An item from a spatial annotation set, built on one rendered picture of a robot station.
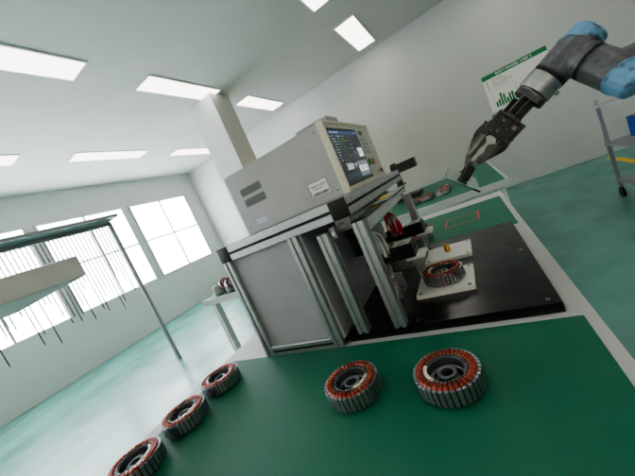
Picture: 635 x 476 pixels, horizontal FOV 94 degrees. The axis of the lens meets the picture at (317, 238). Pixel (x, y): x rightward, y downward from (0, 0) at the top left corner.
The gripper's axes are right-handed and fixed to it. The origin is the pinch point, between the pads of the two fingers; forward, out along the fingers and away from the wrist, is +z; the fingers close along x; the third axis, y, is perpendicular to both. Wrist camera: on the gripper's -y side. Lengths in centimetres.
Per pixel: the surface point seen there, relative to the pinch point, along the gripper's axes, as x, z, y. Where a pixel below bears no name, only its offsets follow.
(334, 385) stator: 6, 44, 52
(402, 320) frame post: 10.9, 34.3, 31.8
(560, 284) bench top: 30.8, 8.0, 20.1
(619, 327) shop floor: 109, 22, -74
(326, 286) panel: -8, 42, 31
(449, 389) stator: 17, 25, 54
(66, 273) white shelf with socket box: -39, 42, 74
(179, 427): -13, 78, 62
